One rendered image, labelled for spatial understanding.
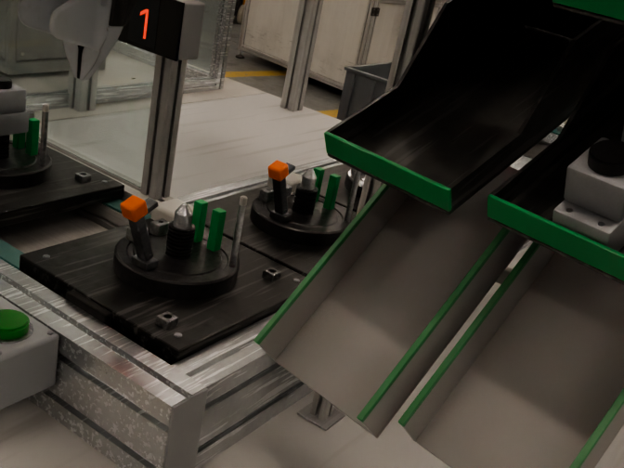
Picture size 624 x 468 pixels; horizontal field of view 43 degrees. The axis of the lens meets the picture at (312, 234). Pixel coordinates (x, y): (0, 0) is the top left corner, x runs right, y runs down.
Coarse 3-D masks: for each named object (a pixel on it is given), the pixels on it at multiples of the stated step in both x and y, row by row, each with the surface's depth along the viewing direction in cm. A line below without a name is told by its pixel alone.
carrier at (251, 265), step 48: (96, 240) 92; (192, 240) 88; (48, 288) 84; (96, 288) 82; (144, 288) 83; (192, 288) 83; (240, 288) 89; (288, 288) 91; (144, 336) 77; (192, 336) 77
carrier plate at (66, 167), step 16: (64, 160) 114; (64, 176) 108; (96, 176) 110; (0, 192) 99; (16, 192) 100; (32, 192) 101; (48, 192) 102; (64, 192) 103; (80, 192) 104; (96, 192) 106; (112, 192) 108; (0, 208) 95; (16, 208) 96; (32, 208) 98; (48, 208) 100; (64, 208) 102; (0, 224) 95
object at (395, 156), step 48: (480, 0) 73; (528, 0) 77; (432, 48) 71; (480, 48) 76; (528, 48) 76; (576, 48) 63; (384, 96) 69; (432, 96) 72; (480, 96) 71; (528, 96) 70; (576, 96) 66; (336, 144) 65; (384, 144) 67; (432, 144) 66; (480, 144) 65; (528, 144) 64; (432, 192) 59
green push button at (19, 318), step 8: (0, 312) 74; (8, 312) 75; (16, 312) 75; (0, 320) 73; (8, 320) 73; (16, 320) 74; (24, 320) 74; (0, 328) 72; (8, 328) 72; (16, 328) 73; (24, 328) 73; (0, 336) 72; (8, 336) 72; (16, 336) 73
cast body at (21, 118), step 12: (0, 84) 100; (12, 84) 103; (0, 96) 100; (12, 96) 101; (24, 96) 103; (0, 108) 100; (12, 108) 102; (24, 108) 103; (0, 120) 101; (12, 120) 102; (24, 120) 104; (0, 132) 102; (12, 132) 103; (24, 132) 105
